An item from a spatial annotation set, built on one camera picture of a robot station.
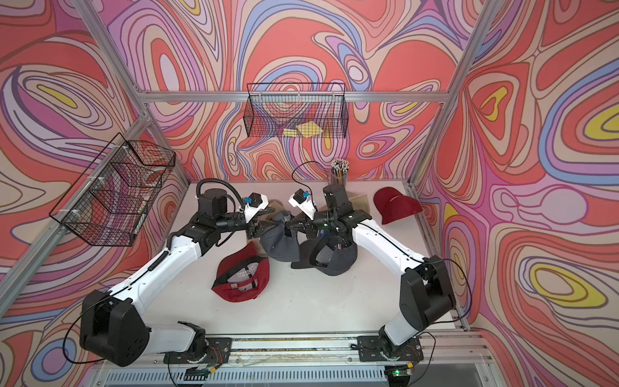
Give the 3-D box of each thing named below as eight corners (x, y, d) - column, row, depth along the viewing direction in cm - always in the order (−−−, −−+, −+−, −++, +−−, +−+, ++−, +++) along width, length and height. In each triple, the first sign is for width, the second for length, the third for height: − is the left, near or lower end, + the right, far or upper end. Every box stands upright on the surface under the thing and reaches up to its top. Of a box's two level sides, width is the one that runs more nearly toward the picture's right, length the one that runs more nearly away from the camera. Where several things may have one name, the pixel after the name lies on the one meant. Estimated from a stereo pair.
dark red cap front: (212, 306, 83) (202, 297, 76) (227, 249, 98) (220, 236, 91) (268, 306, 84) (264, 297, 76) (275, 249, 98) (272, 236, 91)
